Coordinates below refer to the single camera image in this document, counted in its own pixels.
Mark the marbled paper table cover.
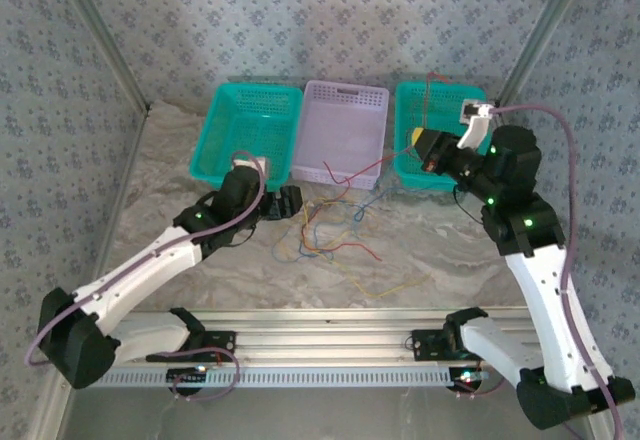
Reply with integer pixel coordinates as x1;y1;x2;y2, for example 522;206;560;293
107;97;531;311

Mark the aluminium frame side rail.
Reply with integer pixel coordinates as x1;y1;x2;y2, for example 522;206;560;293
94;104;151;281
492;99;511;129

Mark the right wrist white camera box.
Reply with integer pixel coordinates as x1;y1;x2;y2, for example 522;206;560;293
458;99;499;150

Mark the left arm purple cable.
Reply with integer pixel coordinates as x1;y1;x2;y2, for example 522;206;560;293
24;149;266;404

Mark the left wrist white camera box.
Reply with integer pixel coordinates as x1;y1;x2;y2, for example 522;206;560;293
231;156;272;182

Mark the grey slotted cable duct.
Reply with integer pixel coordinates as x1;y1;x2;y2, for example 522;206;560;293
94;365;454;390

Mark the black controller board with LED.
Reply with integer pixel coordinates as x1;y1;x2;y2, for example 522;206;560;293
448;367;490;394
166;367;210;394

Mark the aluminium mounting rail beam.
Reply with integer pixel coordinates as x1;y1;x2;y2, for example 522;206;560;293
52;308;551;367

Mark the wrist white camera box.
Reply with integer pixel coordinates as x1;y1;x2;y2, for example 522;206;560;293
458;99;499;150
231;156;272;182

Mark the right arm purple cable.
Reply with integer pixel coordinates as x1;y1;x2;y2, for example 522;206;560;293
457;103;626;440

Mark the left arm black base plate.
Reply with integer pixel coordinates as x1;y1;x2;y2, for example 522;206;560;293
144;330;237;364

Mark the thin yellow cable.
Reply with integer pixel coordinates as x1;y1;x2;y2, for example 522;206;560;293
327;244;434;300
299;197;361;256

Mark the thin red cable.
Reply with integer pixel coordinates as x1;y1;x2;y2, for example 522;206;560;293
322;70;451;189
298;199;384;263

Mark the aluminium frame leg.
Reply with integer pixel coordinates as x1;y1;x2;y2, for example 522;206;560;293
28;384;72;440

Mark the lavender plastic mesh basket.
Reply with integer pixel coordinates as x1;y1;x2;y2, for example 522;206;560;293
290;79;390;192

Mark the aluminium frame post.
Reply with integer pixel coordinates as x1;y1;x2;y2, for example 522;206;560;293
494;0;599;111
49;0;152;112

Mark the teal plastic mesh basket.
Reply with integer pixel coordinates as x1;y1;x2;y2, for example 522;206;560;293
188;83;305;195
393;81;489;192

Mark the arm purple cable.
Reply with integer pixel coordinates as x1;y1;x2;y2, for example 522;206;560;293
457;103;626;440
24;149;266;404

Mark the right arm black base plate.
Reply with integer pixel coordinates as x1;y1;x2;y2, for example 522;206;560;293
409;328;484;362

